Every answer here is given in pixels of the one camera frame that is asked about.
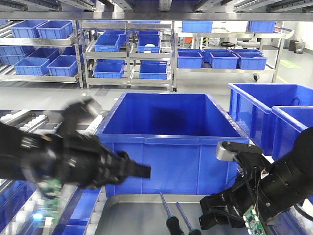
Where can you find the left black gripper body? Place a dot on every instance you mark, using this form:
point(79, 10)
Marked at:
point(79, 160)

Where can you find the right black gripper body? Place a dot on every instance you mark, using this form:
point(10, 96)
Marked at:
point(229, 206)

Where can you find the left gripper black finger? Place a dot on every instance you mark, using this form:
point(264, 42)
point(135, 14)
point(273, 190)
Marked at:
point(130, 168)

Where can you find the green-black cross screwdriver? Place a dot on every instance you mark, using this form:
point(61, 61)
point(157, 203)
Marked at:
point(172, 222)

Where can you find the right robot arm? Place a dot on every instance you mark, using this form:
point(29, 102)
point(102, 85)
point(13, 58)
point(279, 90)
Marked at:
point(268, 188)

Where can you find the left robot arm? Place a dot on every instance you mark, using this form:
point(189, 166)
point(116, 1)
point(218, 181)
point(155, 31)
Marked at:
point(21, 154)

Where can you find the steel tray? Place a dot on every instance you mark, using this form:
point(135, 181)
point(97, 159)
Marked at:
point(144, 214)

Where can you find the blue bin on rollers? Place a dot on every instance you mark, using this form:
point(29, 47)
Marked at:
point(177, 136)

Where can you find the blue bin at right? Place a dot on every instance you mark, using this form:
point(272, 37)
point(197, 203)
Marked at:
point(251, 107)

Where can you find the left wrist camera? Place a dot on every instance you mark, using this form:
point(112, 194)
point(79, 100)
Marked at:
point(76, 112)

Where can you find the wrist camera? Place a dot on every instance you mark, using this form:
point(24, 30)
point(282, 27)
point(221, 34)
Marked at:
point(76, 112)
point(226, 150)

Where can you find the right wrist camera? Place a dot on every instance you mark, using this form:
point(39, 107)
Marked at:
point(226, 150)

